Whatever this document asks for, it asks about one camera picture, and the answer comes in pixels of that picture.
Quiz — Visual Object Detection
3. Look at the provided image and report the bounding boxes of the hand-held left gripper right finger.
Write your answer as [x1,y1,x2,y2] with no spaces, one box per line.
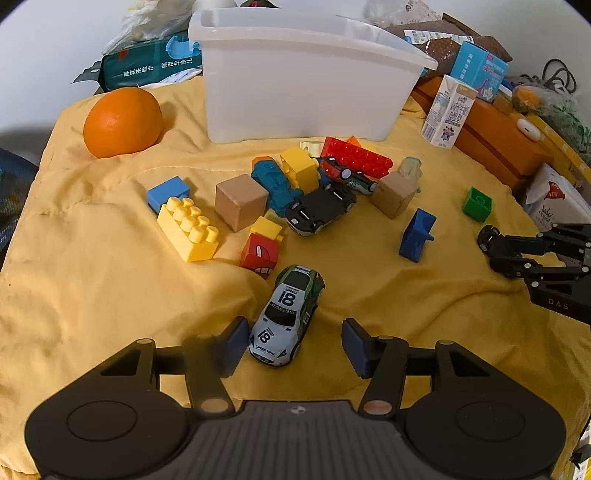
[342,318,492,416]

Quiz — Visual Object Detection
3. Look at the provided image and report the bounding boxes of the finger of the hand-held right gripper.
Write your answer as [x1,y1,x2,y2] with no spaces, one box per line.
[478,224,591,259]
[489,256,591,280]

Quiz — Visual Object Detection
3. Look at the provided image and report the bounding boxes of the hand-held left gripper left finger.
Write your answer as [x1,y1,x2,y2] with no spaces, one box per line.
[99,316,250,414]

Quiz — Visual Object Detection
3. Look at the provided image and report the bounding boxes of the white green toy race car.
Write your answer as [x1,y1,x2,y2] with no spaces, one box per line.
[248,264,326,368]

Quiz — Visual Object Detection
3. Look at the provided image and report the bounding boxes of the blue building block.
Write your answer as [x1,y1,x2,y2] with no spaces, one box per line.
[147,176,191,214]

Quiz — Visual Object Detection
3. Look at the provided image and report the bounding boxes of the white plastic bin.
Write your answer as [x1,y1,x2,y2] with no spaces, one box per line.
[188,8,438,144]

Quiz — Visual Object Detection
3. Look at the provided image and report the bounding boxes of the green cube block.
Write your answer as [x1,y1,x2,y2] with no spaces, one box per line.
[463,186,493,223]

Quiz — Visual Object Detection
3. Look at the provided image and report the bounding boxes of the white bag red label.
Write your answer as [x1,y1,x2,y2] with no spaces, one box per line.
[522,162,591,234]

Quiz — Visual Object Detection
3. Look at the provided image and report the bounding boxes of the red yellow face block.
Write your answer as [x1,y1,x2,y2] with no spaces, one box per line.
[240,217,284,278]

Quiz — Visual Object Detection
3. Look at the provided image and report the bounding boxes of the orange box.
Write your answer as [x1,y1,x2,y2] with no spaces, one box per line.
[410,76,555,195]

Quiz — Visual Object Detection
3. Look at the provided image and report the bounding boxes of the translucent toy figure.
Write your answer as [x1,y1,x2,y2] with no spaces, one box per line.
[398,157,424,195]

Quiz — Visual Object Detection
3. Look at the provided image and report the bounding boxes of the wooden cube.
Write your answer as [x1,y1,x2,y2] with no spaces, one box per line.
[370,172,417,220]
[215,174,269,233]

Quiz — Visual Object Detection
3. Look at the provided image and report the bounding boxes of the yellow box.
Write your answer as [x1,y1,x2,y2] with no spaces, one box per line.
[526,113,591,181]

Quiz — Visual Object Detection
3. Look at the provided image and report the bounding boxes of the white earbuds case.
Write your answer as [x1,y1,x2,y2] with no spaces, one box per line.
[516,117,542,141]

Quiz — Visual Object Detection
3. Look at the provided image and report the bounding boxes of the yellow studded building block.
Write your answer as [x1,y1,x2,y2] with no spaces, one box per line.
[157,197,220,263]

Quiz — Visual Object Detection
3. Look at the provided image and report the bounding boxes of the white milk carton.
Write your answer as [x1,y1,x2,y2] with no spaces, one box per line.
[421,74,478,151]

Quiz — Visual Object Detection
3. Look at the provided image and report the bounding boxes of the black toy car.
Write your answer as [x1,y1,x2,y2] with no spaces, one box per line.
[284,187,358,238]

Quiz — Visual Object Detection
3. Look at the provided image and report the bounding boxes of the green printed plastic bag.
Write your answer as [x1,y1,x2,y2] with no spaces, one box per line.
[510,76,591,139]

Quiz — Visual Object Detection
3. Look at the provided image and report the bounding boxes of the dark green toy car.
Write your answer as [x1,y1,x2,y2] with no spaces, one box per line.
[318,156,377,193]

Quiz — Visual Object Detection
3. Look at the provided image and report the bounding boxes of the yellow blanket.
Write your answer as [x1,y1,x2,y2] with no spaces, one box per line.
[0,76,583,480]

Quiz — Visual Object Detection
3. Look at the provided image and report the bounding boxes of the red studded building block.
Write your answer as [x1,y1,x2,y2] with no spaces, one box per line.
[320,136,394,181]

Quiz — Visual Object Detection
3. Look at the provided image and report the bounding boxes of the blue toy vehicle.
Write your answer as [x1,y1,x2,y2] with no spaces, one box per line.
[250,158,303,217]

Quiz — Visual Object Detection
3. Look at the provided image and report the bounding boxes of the light blue carton box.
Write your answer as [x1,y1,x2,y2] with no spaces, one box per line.
[450,41,509,103]

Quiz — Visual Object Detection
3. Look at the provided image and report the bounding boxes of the brown padded package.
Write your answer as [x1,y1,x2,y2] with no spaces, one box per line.
[383,13,513,77]

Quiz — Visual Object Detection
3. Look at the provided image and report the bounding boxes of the clear printed plastic bag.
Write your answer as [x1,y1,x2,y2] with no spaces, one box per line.
[365,0,444,26]

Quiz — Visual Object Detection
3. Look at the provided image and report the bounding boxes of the orange fruit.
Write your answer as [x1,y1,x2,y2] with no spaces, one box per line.
[83,88,164,159]

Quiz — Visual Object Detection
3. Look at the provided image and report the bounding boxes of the green wet wipes pack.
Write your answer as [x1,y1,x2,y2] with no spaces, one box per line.
[71,36,204,92]

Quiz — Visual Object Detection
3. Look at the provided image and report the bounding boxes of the white plastic bag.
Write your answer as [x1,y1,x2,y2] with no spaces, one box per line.
[102,0,195,52]

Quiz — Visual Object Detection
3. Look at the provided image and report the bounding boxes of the blue bracket-shaped block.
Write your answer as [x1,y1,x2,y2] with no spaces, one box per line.
[398,208,437,264]

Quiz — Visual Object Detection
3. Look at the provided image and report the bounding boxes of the black cables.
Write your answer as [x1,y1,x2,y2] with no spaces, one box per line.
[541,58,578,93]

